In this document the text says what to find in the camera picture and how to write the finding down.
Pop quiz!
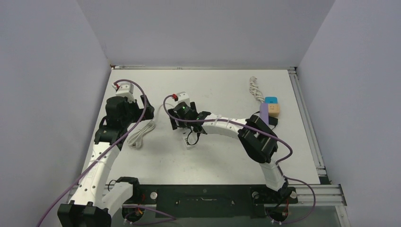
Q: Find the blue plug cube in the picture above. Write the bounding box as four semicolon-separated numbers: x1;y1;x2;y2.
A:
264;96;278;104

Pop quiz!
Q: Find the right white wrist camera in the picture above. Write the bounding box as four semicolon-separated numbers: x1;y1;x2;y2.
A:
172;92;190;107

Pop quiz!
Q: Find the white power strip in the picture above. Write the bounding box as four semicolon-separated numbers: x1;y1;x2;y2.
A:
181;129;197;150

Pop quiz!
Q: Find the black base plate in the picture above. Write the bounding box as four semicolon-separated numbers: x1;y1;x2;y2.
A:
124;184;298;218

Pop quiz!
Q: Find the braided white cord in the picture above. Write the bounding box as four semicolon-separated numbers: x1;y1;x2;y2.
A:
249;77;265;104

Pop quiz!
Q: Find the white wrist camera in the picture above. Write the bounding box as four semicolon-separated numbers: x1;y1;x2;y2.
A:
172;92;190;107
115;82;136;103

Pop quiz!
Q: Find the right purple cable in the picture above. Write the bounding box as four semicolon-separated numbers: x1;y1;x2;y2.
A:
163;94;317;225

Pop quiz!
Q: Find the orange plug cube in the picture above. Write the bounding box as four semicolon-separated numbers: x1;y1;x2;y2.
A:
268;104;280;118

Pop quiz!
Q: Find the aluminium frame rail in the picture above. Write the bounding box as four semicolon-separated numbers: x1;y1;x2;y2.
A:
288;67;346;206

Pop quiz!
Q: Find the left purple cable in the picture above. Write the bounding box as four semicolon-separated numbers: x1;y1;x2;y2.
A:
36;79;148;227

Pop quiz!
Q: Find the purple cable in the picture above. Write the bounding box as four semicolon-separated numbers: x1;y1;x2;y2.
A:
163;94;317;225
36;79;148;227

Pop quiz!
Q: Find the purple power strip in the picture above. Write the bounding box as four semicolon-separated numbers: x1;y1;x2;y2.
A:
259;103;269;125

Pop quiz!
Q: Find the black plug with cable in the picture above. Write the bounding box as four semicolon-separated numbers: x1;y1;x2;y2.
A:
268;116;278;126

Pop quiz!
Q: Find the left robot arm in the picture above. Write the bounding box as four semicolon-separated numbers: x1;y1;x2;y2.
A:
57;95;154;227

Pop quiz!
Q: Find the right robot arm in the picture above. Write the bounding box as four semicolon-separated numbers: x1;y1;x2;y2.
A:
167;102;286;202

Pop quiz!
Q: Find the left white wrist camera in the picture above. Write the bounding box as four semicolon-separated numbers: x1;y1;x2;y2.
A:
115;82;136;103

